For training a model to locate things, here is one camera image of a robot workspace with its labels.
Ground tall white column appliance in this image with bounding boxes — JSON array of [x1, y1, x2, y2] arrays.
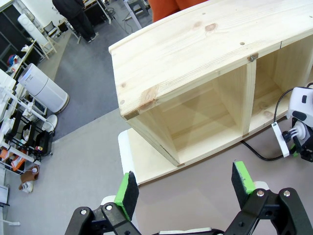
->
[[17, 13, 48, 44]]

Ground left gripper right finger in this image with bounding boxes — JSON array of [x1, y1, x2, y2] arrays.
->
[[224, 160, 309, 235]]

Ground white background desk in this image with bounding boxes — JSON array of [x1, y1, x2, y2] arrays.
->
[[123, 0, 143, 29]]

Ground person in orange hoodie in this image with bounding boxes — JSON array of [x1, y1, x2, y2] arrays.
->
[[148, 0, 208, 23]]

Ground white frame equipment rack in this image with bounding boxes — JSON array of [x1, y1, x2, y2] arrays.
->
[[0, 70, 55, 176]]

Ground thick black power cable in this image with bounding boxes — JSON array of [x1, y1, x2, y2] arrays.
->
[[241, 140, 284, 162]]

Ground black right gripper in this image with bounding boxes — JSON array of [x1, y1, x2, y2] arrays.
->
[[290, 133, 313, 163]]

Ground black mesh office chair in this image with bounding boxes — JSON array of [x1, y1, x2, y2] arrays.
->
[[43, 21, 61, 39]]

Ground person in black clothes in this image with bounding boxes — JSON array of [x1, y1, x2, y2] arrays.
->
[[52, 0, 97, 44]]

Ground light wooden shelf unit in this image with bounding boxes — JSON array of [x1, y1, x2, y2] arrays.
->
[[108, 0, 313, 186]]

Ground white cylindrical air purifier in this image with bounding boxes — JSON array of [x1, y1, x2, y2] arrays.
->
[[18, 63, 69, 115]]

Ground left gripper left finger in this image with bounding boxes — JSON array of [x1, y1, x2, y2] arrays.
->
[[65, 170, 141, 235]]

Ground white wooden stool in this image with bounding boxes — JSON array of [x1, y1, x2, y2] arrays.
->
[[39, 36, 57, 59]]

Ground white sneakers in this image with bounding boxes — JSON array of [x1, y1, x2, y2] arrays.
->
[[19, 182, 34, 193]]

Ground white robot arm with cable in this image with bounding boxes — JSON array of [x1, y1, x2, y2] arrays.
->
[[273, 82, 313, 124]]

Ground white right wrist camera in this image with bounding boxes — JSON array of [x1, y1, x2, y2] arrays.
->
[[270, 121, 291, 158]]

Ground brown bag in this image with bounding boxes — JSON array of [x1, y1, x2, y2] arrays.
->
[[20, 165, 40, 183]]

